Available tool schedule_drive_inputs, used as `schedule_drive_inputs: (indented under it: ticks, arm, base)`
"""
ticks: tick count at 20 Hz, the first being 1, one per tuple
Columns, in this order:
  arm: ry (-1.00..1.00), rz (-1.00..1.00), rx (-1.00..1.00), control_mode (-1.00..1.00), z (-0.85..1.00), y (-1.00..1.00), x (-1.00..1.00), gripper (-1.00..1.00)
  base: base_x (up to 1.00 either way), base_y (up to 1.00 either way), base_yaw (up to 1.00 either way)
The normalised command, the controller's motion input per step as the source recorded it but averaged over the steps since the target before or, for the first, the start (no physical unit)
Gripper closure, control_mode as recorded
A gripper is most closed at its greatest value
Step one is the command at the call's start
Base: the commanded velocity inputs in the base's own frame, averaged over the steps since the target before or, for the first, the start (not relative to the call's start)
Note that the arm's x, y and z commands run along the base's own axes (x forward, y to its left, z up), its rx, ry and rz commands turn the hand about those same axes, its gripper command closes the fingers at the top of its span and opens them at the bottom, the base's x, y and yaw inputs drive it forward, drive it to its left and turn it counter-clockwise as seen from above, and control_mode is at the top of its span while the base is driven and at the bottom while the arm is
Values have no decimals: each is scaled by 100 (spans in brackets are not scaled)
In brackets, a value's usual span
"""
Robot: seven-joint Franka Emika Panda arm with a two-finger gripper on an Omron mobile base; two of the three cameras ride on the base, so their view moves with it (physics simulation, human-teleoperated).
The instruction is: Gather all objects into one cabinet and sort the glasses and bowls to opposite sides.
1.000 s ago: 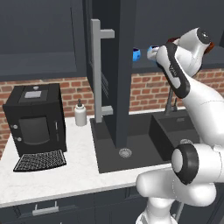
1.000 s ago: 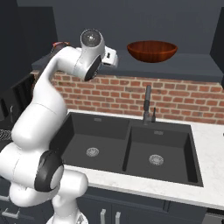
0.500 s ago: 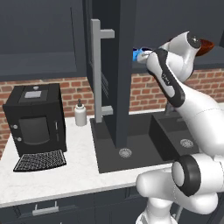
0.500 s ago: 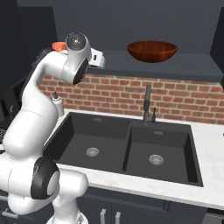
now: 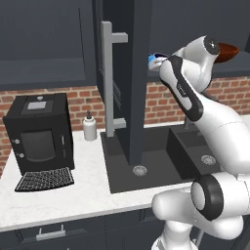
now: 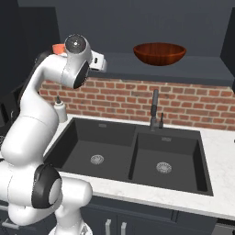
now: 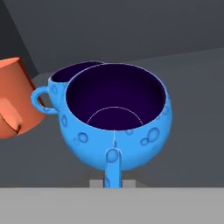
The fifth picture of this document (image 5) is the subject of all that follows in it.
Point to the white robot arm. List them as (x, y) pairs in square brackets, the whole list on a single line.
[(224, 136)]

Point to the dark open cabinet door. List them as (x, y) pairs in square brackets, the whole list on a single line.
[(138, 81)]

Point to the dark base cabinet door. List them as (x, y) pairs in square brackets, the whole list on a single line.
[(130, 229)]

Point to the white soap dispenser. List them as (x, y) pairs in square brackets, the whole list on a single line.
[(90, 128)]

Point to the black double sink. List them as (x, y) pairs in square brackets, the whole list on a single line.
[(156, 169)]

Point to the blue and white cup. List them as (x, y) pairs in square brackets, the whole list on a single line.
[(152, 61)]

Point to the black coffee machine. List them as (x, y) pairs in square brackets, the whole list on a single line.
[(39, 130)]

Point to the dark drawer front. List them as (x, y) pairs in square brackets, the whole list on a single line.
[(74, 232)]

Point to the brown bowl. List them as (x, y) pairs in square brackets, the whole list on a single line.
[(228, 51)]

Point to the dark closed wall cabinet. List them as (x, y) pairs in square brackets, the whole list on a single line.
[(42, 39)]

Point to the dark open wall cabinet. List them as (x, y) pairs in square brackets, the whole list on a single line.
[(188, 19)]

